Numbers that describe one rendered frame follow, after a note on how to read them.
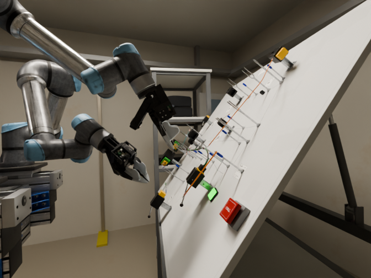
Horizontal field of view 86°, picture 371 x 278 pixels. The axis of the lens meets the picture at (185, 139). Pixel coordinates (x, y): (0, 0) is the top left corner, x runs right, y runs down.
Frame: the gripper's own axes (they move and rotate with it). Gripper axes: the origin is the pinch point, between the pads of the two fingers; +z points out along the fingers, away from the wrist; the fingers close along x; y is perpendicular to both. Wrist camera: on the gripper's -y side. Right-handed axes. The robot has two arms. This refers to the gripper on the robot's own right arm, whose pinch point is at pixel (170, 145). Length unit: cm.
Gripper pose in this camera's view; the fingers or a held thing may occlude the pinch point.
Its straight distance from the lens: 70.1
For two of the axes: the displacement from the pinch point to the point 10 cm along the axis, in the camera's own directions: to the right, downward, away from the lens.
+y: 8.8, -4.8, -0.1
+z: 4.8, 8.6, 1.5
